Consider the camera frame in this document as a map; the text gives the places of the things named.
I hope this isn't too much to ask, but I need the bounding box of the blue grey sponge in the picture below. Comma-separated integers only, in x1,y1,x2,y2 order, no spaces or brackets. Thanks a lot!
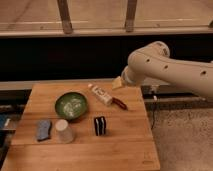
36,120,52,141

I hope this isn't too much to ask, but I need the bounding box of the right metal frame post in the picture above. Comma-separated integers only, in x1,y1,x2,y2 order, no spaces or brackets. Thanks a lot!
124,0,137,32

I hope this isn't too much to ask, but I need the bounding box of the left metal frame post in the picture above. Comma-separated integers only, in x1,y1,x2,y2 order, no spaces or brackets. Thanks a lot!
57,0,73,34

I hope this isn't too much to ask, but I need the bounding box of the green ceramic bowl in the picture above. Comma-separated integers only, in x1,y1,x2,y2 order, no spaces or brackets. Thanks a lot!
55,92,88,120

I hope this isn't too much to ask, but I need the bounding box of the black cable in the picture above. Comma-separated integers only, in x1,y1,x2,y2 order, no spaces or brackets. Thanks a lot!
150,98,158,130

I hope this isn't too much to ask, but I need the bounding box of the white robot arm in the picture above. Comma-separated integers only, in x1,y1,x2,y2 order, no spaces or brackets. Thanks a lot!
112,41,213,101

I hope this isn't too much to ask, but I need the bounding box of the black white striped eraser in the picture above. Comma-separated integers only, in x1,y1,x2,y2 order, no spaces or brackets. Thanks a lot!
94,116,106,136

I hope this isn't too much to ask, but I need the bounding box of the white tube red cap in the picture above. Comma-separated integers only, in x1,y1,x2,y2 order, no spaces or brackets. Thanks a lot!
88,84,128,110

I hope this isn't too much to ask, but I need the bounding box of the metal frame post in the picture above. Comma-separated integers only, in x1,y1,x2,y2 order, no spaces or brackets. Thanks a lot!
124,0,137,32
57,0,73,34

